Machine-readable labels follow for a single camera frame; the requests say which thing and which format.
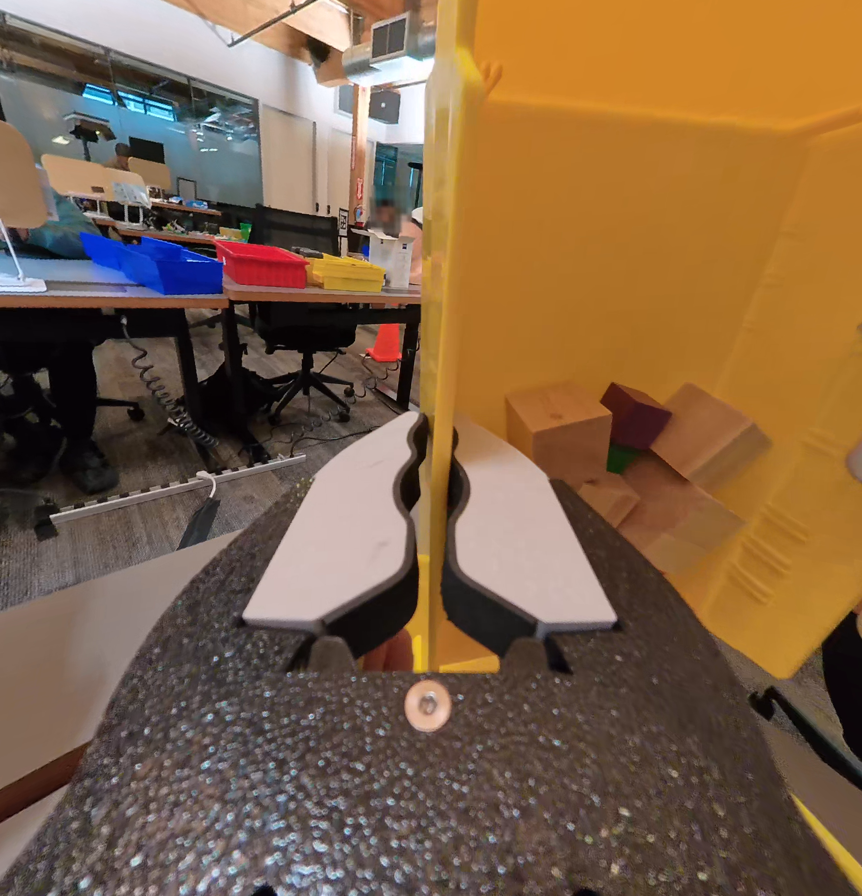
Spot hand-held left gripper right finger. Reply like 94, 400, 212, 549
442, 415, 618, 658

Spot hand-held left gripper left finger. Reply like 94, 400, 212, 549
242, 412, 429, 658

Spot pile of wooden cubes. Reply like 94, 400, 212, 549
504, 380, 773, 576

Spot yellow plastic box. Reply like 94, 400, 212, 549
411, 0, 862, 680

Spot white cardboard box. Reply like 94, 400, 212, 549
363, 227, 415, 290

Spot black hanging tag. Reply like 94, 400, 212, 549
176, 496, 224, 551

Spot white power strip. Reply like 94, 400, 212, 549
48, 453, 308, 525

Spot orange traffic cone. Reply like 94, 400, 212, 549
365, 322, 403, 364

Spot wooden desk with black legs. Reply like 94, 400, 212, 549
223, 274, 423, 414
0, 255, 230, 466

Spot yellow plastic bin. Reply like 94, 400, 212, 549
305, 252, 388, 293

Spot red plastic bin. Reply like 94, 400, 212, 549
213, 239, 311, 289

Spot black office chair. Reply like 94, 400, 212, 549
251, 203, 356, 426

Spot blue plastic bin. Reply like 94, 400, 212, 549
118, 237, 224, 296
79, 231, 148, 273

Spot white laptop stand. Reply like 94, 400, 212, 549
0, 213, 48, 294

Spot light wooden panel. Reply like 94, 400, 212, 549
0, 115, 51, 230
40, 153, 153, 202

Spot black floor cable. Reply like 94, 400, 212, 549
259, 350, 407, 456

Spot black coiled cable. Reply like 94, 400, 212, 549
120, 316, 219, 450

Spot metal air duct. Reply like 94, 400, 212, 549
342, 10, 440, 86

